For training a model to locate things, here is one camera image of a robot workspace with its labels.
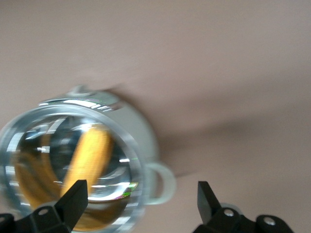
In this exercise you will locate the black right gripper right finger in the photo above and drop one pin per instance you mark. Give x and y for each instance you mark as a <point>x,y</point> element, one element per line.
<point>226,221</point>

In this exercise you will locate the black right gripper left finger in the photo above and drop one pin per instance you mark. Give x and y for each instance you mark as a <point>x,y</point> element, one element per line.
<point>48,218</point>

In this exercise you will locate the yellow corn cob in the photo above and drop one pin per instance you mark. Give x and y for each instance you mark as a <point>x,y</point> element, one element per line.
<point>93,155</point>

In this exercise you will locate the brown table cover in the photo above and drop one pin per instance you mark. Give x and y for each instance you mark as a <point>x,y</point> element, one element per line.
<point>218,72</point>

